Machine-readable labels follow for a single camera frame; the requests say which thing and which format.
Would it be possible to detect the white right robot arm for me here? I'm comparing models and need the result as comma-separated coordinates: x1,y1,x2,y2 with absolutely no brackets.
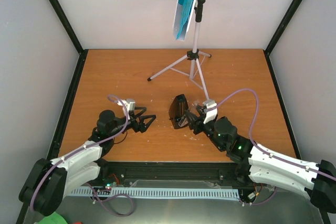
184,106,335,214

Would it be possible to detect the black frame post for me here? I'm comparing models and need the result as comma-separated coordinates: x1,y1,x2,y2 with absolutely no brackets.
264,0,320,56
33,0,89,57

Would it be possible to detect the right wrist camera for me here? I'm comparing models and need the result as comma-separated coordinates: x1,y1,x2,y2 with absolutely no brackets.
203,99,218,124

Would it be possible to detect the left black frame post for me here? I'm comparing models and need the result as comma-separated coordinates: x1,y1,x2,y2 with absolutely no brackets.
33,0,89,57

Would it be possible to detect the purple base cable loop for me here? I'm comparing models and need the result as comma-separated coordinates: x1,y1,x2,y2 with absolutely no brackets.
89,183,136,217

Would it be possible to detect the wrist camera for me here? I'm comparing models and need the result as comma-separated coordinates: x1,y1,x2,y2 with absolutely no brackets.
122,98,135,115
203,99,218,124

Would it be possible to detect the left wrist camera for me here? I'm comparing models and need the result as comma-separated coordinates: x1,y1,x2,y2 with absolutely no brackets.
122,98,135,115

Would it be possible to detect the clear plastic metronome cover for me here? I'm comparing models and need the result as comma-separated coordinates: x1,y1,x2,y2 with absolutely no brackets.
178,100,200,128

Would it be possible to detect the silver tripod music stand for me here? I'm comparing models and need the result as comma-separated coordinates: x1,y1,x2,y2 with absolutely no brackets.
147,0,212,100

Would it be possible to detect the light blue cable duct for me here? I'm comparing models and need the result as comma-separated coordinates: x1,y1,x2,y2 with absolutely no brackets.
70,186,241,201

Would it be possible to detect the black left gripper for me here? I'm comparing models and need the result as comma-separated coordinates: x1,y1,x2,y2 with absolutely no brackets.
109,106,156,137

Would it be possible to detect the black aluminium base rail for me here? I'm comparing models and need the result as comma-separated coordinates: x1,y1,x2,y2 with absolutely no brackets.
34,161,314,190

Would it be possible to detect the green paper piece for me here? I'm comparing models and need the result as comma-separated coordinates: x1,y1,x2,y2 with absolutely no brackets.
38,212,68,224

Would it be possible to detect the right black frame post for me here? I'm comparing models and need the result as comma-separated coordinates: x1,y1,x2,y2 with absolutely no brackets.
264,0,320,56

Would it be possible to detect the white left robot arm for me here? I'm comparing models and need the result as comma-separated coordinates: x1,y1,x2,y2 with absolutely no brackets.
18,107,156,216

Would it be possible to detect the blue sheet music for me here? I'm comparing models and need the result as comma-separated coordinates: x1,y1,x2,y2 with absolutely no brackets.
173,0,196,41

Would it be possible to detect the black metronome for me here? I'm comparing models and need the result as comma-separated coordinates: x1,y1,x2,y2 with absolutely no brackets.
169,94,188,130

